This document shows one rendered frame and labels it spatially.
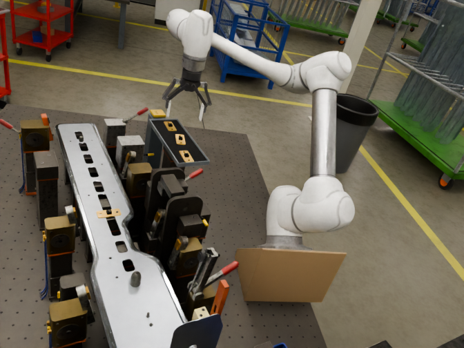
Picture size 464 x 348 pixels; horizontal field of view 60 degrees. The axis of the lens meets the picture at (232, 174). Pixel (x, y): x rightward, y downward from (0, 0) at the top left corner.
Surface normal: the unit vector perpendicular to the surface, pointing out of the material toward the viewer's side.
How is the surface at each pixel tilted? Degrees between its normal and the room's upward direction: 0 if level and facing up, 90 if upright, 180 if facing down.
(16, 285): 0
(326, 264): 90
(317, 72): 73
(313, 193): 63
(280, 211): 69
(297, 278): 90
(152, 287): 0
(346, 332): 0
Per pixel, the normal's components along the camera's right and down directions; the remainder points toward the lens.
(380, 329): 0.22, -0.82
